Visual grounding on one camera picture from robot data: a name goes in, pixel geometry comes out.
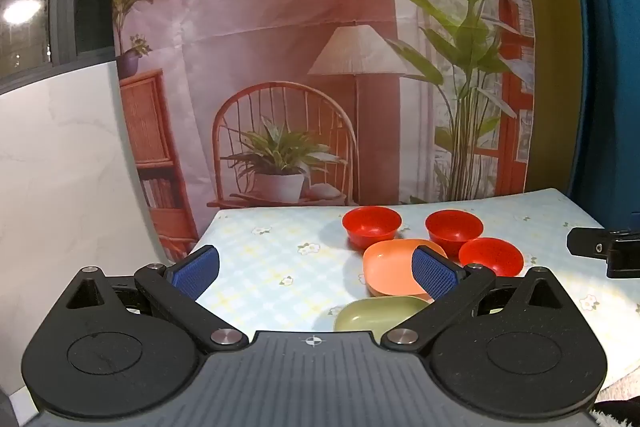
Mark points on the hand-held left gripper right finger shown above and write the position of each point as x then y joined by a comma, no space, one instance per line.
434,274

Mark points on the green plastic plate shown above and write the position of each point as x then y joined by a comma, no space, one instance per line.
372,313

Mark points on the floral checked tablecloth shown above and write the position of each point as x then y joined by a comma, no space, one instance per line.
280,257

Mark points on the printed room scene backdrop cloth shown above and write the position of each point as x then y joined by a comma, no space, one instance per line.
300,32

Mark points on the orange plastic plate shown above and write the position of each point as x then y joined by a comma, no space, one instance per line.
390,267

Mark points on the blue curtain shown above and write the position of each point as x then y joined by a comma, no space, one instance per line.
610,57

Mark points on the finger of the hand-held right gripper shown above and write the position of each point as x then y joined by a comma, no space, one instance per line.
590,243

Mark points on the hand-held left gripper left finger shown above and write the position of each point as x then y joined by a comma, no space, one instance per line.
196,268

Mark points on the red plastic bowl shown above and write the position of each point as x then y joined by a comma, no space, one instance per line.
452,224
372,221
492,257

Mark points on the white fluffy cloth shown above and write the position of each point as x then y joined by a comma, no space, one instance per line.
620,402

